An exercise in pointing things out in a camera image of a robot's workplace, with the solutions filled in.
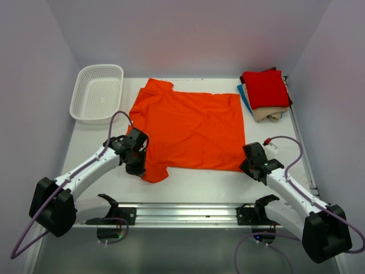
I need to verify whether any orange t shirt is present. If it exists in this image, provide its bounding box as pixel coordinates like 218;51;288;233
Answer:
129;78;246;183

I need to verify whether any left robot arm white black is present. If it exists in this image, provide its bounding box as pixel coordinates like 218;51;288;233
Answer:
29;128;149;237

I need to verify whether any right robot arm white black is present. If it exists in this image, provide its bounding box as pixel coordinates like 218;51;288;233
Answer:
240;142;352;263

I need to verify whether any folded beige t shirt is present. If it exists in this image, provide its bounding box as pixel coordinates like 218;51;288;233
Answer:
252;107;289;122

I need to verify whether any white plastic basket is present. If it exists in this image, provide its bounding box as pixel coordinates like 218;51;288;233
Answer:
70;64;124;125

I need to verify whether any folded dark red t shirt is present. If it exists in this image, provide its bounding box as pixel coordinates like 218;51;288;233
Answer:
265;67;293;107

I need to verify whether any folded blue t shirt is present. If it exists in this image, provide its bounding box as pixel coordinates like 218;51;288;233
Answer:
237;84;253;114

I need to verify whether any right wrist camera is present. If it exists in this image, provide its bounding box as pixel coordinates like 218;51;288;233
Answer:
262;138;279;155

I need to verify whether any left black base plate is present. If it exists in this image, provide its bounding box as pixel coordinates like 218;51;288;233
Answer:
86;207;137;225

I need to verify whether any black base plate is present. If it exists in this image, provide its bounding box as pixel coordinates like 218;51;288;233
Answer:
86;207;137;225
236;204;273;225

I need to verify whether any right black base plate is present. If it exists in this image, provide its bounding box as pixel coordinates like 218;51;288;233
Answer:
236;204;273;225

